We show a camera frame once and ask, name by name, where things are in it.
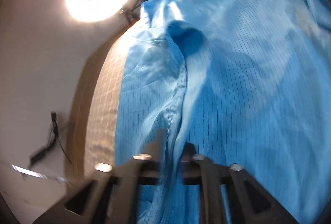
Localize light blue work coat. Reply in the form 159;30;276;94
115;0;330;223

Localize plaid bed sheet mattress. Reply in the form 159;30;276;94
84;21;143;176

